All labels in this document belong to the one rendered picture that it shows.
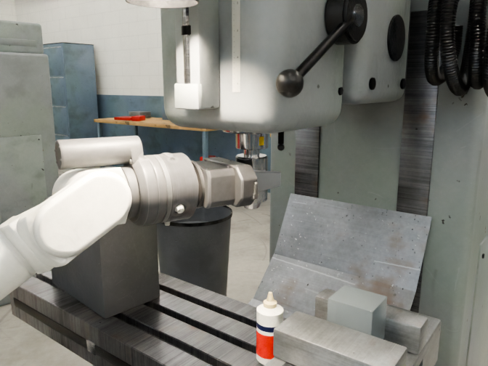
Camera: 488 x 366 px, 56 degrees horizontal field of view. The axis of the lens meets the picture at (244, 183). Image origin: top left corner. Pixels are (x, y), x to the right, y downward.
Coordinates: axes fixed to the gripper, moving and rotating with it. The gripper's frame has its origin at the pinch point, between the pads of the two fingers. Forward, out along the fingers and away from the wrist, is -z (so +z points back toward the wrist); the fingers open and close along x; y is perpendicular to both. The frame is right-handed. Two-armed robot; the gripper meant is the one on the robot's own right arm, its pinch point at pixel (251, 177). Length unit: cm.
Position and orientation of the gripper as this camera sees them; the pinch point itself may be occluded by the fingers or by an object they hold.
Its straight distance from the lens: 66.4
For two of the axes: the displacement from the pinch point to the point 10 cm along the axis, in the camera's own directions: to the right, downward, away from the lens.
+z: -8.4, 1.1, -5.4
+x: -5.5, -1.8, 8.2
